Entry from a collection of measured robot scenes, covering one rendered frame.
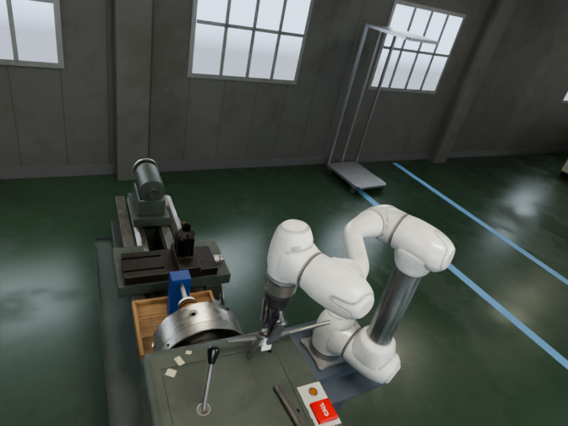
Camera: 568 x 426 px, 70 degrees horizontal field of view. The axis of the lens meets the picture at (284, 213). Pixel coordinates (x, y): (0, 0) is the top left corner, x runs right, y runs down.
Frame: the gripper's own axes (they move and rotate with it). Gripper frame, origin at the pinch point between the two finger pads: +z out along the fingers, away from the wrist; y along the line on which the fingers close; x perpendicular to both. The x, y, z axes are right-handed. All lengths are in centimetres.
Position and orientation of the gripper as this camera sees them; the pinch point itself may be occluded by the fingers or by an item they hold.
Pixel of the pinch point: (266, 339)
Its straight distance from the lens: 127.0
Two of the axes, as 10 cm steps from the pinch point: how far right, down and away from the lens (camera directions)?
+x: -9.0, 0.5, -4.4
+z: -2.0, 8.4, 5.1
